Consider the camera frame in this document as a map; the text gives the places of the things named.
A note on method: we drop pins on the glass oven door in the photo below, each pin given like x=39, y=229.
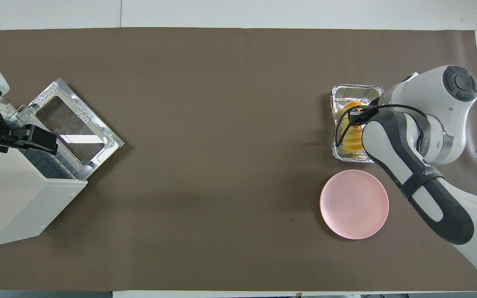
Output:
x=97, y=132

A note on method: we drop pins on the brown table mat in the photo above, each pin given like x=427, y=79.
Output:
x=222, y=145

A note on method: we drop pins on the cream toaster oven body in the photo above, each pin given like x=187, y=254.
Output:
x=15, y=198

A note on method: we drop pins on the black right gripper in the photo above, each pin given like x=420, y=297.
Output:
x=358, y=115

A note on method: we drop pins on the pink round plate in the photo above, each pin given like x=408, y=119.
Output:
x=354, y=205

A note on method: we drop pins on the aluminium foil tray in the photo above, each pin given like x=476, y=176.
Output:
x=356, y=92

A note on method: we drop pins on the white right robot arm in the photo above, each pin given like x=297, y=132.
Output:
x=449, y=107

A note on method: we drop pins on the sliced yellow bread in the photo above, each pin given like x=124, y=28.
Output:
x=352, y=142

